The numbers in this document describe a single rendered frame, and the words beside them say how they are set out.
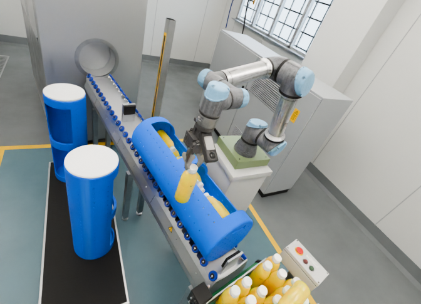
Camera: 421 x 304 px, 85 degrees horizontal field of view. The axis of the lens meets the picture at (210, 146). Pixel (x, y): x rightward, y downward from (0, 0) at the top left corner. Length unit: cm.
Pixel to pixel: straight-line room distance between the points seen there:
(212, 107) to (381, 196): 310
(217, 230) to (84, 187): 77
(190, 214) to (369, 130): 289
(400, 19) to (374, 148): 149
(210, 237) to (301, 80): 77
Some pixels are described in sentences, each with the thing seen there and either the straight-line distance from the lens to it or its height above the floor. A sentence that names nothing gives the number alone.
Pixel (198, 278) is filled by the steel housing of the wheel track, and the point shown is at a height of 87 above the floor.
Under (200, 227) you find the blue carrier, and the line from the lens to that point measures 109.
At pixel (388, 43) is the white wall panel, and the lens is 365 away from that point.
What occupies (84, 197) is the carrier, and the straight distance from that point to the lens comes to 151.
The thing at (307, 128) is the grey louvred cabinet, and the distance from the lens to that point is 255.
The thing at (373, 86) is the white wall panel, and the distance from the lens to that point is 361.
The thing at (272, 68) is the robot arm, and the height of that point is 179.
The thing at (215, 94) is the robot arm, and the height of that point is 175.
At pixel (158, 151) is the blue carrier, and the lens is 133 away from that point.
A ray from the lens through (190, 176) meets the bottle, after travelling 93.
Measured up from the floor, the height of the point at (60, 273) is 15.
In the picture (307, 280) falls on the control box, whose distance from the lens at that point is 132.
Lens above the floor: 203
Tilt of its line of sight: 35 degrees down
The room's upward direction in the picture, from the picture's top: 20 degrees clockwise
